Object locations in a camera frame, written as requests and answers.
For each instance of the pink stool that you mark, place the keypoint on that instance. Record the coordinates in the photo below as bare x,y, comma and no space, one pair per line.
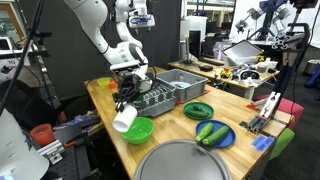
291,108

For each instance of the dark green plate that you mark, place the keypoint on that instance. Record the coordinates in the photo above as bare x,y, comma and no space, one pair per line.
198,111

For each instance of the white mug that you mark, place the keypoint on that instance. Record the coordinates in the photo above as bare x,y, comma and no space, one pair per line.
124,118

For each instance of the green chair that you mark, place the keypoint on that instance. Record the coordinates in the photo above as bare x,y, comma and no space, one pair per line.
282,142

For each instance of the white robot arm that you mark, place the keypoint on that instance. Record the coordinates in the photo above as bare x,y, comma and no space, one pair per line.
108,28

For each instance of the blue plate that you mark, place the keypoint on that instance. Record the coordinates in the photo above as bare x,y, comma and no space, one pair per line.
225,142

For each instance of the orange cup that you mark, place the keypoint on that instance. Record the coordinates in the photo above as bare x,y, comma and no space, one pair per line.
43,134

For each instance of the green zucchini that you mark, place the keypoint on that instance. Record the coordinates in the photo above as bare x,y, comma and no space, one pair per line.
204,132
216,136

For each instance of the grey dish rack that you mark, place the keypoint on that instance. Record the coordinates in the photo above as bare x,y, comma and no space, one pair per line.
157,101

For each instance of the small yellow bowl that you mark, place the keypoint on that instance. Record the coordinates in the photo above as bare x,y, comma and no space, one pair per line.
103,81

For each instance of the aluminium extrusion clamp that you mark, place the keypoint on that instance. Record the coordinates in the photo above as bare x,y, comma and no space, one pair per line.
268,109

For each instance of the grey plastic bin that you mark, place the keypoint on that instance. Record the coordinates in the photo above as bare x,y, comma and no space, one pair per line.
189,85

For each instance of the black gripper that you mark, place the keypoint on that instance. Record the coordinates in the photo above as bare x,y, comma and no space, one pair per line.
131,84

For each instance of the grey round tray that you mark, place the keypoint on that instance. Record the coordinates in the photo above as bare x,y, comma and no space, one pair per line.
182,160

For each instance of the dark green bowl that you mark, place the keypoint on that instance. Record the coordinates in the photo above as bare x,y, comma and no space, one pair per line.
139,99

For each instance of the light green bowl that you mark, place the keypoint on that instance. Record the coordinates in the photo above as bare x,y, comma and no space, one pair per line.
140,131

